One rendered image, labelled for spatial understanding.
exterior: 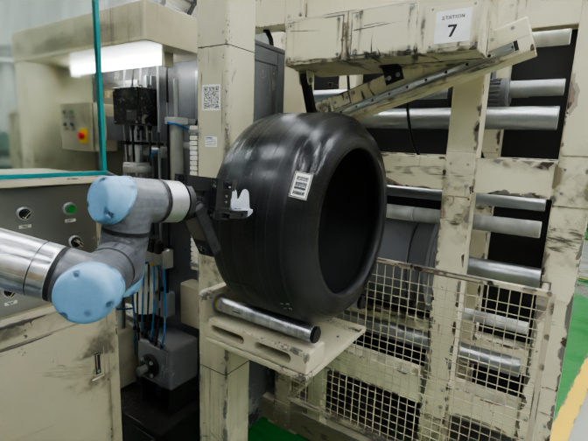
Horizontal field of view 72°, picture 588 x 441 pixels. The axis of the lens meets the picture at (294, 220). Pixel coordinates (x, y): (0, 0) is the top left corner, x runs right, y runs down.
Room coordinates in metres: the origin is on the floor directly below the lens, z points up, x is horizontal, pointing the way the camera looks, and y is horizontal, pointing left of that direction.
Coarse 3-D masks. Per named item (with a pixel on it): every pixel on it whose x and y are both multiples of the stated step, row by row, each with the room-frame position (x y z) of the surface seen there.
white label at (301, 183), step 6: (300, 174) 0.90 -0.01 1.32; (306, 174) 0.90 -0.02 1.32; (312, 174) 0.90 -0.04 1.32; (294, 180) 0.89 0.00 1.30; (300, 180) 0.89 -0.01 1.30; (306, 180) 0.89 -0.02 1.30; (294, 186) 0.89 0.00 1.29; (300, 186) 0.89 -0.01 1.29; (306, 186) 0.89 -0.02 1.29; (294, 192) 0.88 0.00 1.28; (300, 192) 0.88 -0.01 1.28; (306, 192) 0.88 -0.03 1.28; (300, 198) 0.88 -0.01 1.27
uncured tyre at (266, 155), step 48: (240, 144) 1.03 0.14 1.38; (288, 144) 0.96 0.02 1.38; (336, 144) 0.99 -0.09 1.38; (240, 192) 0.95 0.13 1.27; (288, 192) 0.89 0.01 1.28; (336, 192) 1.42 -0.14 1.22; (384, 192) 1.25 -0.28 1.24; (240, 240) 0.93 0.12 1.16; (288, 240) 0.88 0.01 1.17; (336, 240) 1.38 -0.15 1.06; (240, 288) 1.00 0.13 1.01; (288, 288) 0.90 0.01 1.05; (336, 288) 1.24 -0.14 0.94
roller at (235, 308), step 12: (216, 300) 1.15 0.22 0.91; (228, 300) 1.14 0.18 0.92; (228, 312) 1.12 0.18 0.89; (240, 312) 1.09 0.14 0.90; (252, 312) 1.08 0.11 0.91; (264, 312) 1.06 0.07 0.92; (264, 324) 1.05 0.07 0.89; (276, 324) 1.02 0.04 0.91; (288, 324) 1.01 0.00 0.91; (300, 324) 1.00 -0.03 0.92; (300, 336) 0.98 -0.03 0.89; (312, 336) 0.96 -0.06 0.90
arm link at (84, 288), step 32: (0, 256) 0.48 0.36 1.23; (32, 256) 0.49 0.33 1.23; (64, 256) 0.51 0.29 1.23; (96, 256) 0.53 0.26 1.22; (128, 256) 0.58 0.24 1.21; (0, 288) 0.49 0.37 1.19; (32, 288) 0.48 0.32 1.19; (64, 288) 0.47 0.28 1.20; (96, 288) 0.48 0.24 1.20; (128, 288) 0.56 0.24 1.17; (96, 320) 0.48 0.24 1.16
